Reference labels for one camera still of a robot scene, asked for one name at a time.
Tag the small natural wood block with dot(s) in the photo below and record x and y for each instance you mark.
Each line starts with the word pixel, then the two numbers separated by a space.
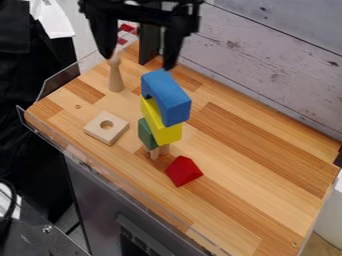
pixel 156 153

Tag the white sheet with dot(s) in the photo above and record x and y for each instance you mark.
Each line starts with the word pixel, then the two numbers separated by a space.
pixel 53 18

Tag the tall wooden peg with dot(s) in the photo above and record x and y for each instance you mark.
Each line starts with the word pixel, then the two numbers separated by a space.
pixel 115 78

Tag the yellow block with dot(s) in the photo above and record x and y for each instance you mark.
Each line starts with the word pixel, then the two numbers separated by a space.
pixel 162 131

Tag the blue arch block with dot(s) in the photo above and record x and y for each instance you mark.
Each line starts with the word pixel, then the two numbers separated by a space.
pixel 171 100

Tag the green block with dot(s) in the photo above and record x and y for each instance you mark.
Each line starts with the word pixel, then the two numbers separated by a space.
pixel 146 135

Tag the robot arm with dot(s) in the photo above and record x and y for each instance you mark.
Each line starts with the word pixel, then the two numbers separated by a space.
pixel 149 43

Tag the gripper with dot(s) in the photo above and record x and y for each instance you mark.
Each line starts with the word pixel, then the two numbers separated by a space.
pixel 142 11

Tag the red triangular block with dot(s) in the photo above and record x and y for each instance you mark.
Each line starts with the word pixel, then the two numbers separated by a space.
pixel 182 170

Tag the square wooden block with hole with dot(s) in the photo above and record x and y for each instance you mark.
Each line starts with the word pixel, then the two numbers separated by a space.
pixel 104 131

